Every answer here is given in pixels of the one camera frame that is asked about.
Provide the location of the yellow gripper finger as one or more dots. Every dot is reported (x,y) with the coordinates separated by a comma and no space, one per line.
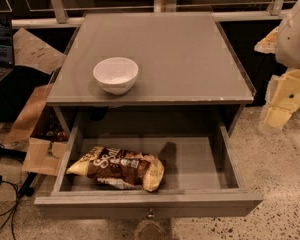
(282,101)
(268,44)

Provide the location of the brown chip bag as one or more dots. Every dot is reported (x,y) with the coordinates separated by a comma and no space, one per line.
(122,169)

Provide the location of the grey open top drawer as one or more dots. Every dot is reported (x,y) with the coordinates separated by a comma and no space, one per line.
(201,178)

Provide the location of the grey cabinet with counter top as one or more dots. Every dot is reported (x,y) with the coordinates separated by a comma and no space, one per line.
(183,58)

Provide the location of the metal drawer knob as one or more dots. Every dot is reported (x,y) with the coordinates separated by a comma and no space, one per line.
(150,214)

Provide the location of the white ceramic bowl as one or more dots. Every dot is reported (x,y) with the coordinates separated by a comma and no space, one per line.
(116,75)

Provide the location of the brown paper sheet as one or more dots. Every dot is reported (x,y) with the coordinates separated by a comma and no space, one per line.
(31,51)

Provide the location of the open cardboard box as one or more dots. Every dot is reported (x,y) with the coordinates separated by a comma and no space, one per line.
(46,144)

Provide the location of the open laptop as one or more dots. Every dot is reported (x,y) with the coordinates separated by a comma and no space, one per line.
(7,61)

